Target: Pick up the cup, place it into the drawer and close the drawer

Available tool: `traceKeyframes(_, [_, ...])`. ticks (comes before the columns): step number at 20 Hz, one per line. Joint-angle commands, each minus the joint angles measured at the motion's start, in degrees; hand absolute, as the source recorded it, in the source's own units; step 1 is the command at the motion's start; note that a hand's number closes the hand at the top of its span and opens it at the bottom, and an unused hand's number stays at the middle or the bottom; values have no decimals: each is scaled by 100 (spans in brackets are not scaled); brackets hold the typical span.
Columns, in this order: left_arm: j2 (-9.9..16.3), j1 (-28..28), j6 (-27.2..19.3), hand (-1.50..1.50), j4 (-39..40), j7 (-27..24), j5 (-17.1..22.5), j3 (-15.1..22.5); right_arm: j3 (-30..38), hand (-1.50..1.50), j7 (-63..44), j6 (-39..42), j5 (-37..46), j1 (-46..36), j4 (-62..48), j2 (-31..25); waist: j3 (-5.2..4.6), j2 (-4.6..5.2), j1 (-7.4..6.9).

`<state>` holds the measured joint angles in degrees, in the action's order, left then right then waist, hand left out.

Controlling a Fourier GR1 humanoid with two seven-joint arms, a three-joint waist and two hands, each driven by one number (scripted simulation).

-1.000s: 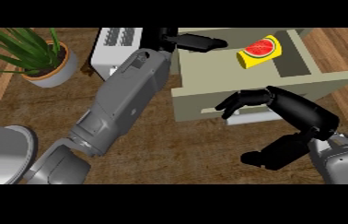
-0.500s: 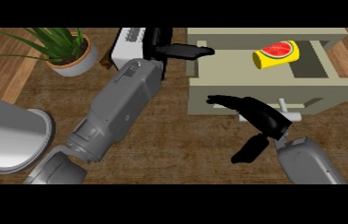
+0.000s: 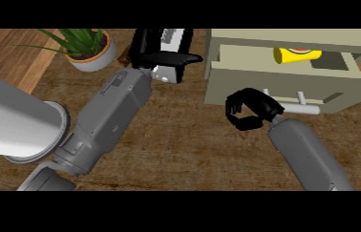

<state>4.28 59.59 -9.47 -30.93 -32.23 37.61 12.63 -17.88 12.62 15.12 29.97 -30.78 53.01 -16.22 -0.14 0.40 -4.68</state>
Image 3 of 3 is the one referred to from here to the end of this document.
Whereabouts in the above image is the yellow cup with watermelon print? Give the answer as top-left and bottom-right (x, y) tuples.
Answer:
(272, 47), (324, 65)

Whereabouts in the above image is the beige drawer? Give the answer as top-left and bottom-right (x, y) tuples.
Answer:
(202, 44), (361, 115)
(202, 67), (361, 115)

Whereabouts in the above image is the beige drawer front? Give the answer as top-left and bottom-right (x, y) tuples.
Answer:
(202, 67), (361, 115)

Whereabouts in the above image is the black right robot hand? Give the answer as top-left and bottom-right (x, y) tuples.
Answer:
(225, 87), (285, 132)

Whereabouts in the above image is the white drawer handle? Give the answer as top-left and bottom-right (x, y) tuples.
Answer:
(260, 88), (321, 116)

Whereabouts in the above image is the green potted plant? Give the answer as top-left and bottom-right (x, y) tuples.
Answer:
(15, 28), (106, 60)

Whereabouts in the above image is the grey pot with orange rim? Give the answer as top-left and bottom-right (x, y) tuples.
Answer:
(62, 30), (118, 73)

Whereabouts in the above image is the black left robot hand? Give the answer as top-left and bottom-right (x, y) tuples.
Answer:
(127, 28), (204, 84)

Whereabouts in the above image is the beige cabinet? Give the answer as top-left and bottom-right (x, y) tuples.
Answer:
(208, 28), (361, 54)

